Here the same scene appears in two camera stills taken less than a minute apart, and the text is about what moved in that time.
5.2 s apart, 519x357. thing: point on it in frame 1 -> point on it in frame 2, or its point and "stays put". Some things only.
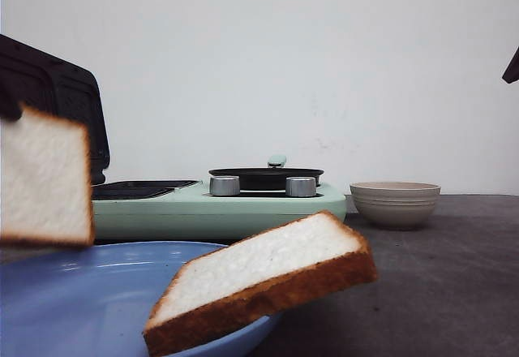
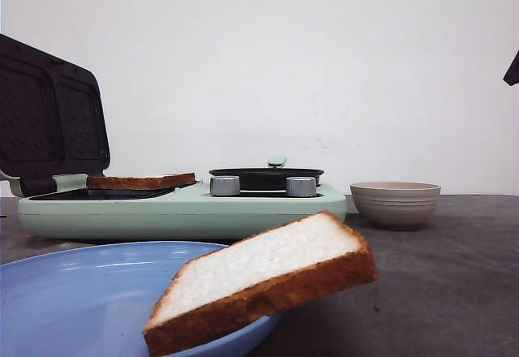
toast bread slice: x=225 y=288 stays put
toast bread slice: x=45 y=180 -> x=140 y=182
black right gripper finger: x=511 y=74 stays put
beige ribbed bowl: x=395 y=205 stays put
